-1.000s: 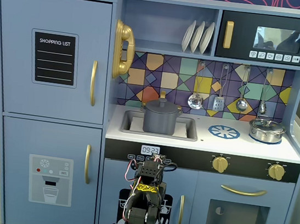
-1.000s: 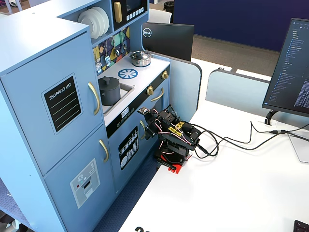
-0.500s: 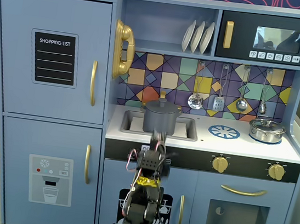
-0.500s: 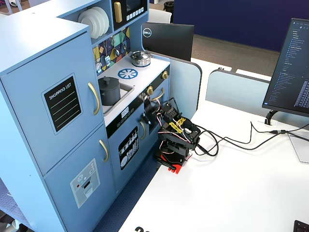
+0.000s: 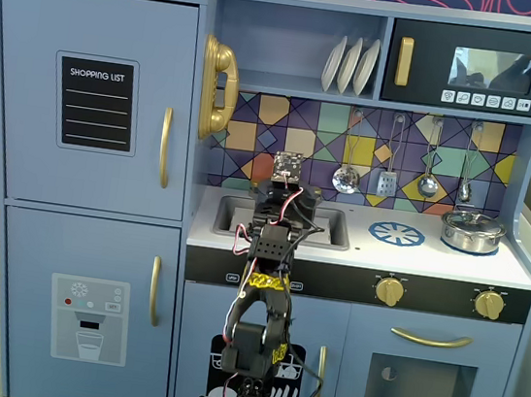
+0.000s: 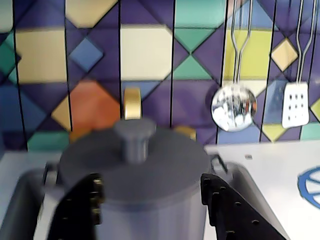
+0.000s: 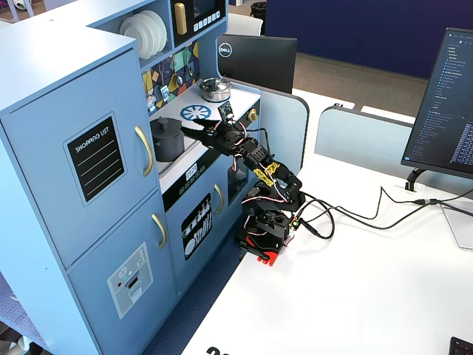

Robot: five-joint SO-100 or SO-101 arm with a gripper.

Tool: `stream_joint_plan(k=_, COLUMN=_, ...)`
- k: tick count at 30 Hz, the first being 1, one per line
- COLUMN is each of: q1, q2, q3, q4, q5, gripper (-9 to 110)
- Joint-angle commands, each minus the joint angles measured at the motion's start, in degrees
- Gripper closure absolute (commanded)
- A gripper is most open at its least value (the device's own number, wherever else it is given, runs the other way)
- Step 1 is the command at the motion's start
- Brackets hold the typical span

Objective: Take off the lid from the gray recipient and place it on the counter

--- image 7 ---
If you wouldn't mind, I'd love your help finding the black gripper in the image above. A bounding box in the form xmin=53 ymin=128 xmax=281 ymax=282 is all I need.
xmin=180 ymin=118 xmax=250 ymax=155

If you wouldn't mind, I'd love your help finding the dark gray pot lid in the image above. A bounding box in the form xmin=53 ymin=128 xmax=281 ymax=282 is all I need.
xmin=150 ymin=117 xmax=183 ymax=141

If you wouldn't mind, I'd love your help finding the silver toy pot with lid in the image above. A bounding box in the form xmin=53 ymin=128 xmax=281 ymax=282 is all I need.
xmin=197 ymin=77 xmax=232 ymax=104

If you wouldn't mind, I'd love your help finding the dark gray toy pot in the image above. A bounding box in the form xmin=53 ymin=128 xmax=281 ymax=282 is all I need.
xmin=151 ymin=127 xmax=186 ymax=163

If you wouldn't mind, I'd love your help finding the hanging toy spatula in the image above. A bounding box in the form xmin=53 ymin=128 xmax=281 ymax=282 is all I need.
xmin=158 ymin=61 xmax=171 ymax=102

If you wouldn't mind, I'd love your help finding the hanging toy ladle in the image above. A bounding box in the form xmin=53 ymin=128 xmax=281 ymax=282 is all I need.
xmin=171 ymin=54 xmax=185 ymax=87

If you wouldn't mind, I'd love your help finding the hanging toy strainer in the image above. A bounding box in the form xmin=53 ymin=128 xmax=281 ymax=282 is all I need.
xmin=146 ymin=79 xmax=157 ymax=112

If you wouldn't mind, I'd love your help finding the light blue rounded desk divider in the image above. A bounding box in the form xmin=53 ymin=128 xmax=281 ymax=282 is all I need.
xmin=229 ymin=82 xmax=310 ymax=175

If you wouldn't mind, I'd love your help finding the black Dell monitor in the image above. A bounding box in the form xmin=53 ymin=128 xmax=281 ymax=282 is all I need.
xmin=217 ymin=33 xmax=299 ymax=95

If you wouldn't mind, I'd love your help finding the white toy plate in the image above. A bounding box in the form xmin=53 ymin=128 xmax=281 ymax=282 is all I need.
xmin=131 ymin=13 xmax=160 ymax=57
xmin=140 ymin=10 xmax=169 ymax=53
xmin=118 ymin=16 xmax=149 ymax=61

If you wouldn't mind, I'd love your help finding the black shopping list board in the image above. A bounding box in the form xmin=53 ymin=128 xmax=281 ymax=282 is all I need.
xmin=62 ymin=111 xmax=128 ymax=208

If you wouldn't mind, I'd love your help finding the white chair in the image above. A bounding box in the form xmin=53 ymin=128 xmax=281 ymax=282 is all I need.
xmin=226 ymin=13 xmax=265 ymax=37

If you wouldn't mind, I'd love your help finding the blue toy kitchen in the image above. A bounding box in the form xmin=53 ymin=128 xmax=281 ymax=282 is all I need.
xmin=0 ymin=0 xmax=262 ymax=355

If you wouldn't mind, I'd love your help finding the black clamp lever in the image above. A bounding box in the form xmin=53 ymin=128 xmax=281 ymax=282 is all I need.
xmin=239 ymin=240 xmax=271 ymax=260

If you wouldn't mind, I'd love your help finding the black trash bin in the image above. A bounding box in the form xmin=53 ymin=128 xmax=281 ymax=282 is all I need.
xmin=249 ymin=1 xmax=268 ymax=19

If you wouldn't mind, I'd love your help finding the light blue wide desk divider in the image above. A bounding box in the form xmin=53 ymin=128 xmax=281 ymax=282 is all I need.
xmin=314 ymin=104 xmax=473 ymax=203

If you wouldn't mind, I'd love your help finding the black monitor showing code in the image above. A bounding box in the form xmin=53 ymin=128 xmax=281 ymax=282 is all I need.
xmin=401 ymin=27 xmax=473 ymax=181

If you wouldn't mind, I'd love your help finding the gray monitor stand base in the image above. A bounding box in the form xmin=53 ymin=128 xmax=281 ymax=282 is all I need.
xmin=440 ymin=201 xmax=473 ymax=251

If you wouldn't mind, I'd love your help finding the black keyboard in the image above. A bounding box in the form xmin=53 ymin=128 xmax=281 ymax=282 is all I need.
xmin=449 ymin=336 xmax=473 ymax=355

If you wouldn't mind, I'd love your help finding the small wrist camera board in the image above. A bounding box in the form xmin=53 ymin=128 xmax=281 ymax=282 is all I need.
xmin=217 ymin=100 xmax=235 ymax=121

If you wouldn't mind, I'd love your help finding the gold fridge door handle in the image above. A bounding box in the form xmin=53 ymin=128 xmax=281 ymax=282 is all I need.
xmin=134 ymin=125 xmax=154 ymax=178

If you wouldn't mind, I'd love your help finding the gold dishwasher door handle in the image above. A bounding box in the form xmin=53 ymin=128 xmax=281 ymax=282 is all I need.
xmin=213 ymin=183 xmax=225 ymax=215

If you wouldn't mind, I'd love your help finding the gold freezer door handle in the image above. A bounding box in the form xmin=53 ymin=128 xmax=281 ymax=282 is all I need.
xmin=151 ymin=213 xmax=168 ymax=250

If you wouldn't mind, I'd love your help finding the gold microwave handle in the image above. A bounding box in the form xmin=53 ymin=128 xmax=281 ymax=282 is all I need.
xmin=174 ymin=2 xmax=188 ymax=36

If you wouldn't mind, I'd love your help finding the red robot base mount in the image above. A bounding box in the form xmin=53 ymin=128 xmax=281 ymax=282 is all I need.
xmin=236 ymin=231 xmax=296 ymax=268

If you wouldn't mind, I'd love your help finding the black looped cable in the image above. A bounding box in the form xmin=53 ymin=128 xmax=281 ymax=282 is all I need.
xmin=295 ymin=192 xmax=336 ymax=240

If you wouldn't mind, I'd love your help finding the long black cable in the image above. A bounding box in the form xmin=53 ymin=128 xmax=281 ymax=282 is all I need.
xmin=302 ymin=186 xmax=473 ymax=221

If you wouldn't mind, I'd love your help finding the black cable with connector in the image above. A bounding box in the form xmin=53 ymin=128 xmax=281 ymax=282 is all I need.
xmin=330 ymin=197 xmax=473 ymax=231

